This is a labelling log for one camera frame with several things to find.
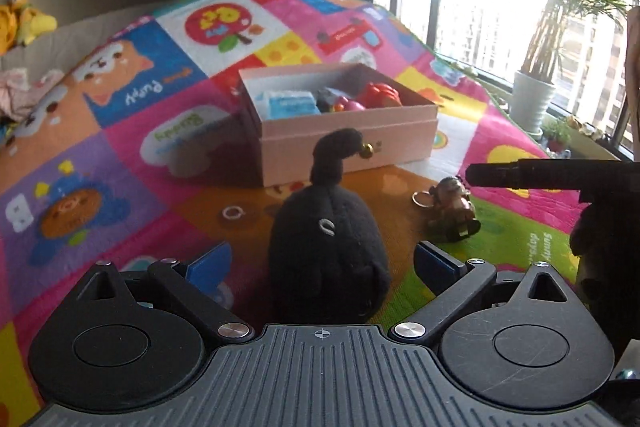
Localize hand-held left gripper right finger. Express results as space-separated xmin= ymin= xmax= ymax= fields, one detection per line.
xmin=390 ymin=240 xmax=576 ymax=349

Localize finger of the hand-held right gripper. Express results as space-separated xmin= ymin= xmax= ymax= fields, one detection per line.
xmin=465 ymin=158 xmax=640 ymax=204

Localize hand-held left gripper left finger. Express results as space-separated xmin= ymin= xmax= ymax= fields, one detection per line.
xmin=75 ymin=241 xmax=256 ymax=344

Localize brown figurine keychain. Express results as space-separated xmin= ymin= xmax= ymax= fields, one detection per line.
xmin=411 ymin=175 xmax=482 ymax=244

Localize black plush toy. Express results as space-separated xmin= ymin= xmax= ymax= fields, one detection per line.
xmin=267 ymin=128 xmax=393 ymax=327

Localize pink cardboard box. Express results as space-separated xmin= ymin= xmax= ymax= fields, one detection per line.
xmin=236 ymin=62 xmax=441 ymax=188

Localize red plastic toy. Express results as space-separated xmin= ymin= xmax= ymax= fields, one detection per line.
xmin=357 ymin=82 xmax=404 ymax=110

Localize blue white tissue packet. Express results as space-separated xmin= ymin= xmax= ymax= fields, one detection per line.
xmin=254 ymin=88 xmax=322 ymax=122

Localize pale grey object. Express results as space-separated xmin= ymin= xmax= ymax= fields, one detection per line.
xmin=317 ymin=88 xmax=347 ymax=112

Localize small potted plant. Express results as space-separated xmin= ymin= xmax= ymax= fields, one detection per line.
xmin=541 ymin=117 xmax=574 ymax=156

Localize windowsill trinkets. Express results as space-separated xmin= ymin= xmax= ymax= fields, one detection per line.
xmin=566 ymin=116 xmax=607 ymax=142

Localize palm plant in white pot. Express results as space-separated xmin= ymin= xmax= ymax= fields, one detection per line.
xmin=509 ymin=0 xmax=640 ymax=134

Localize colourful printed play mat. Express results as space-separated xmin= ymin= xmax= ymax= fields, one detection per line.
xmin=0 ymin=0 xmax=603 ymax=427

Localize pink white clothes pile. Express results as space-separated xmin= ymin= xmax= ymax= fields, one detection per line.
xmin=0 ymin=67 xmax=58 ymax=124

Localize grey sofa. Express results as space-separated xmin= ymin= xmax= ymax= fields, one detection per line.
xmin=0 ymin=7 xmax=168 ymax=75

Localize yellow plush toy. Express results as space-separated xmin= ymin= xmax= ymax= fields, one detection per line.
xmin=0 ymin=0 xmax=59 ymax=56

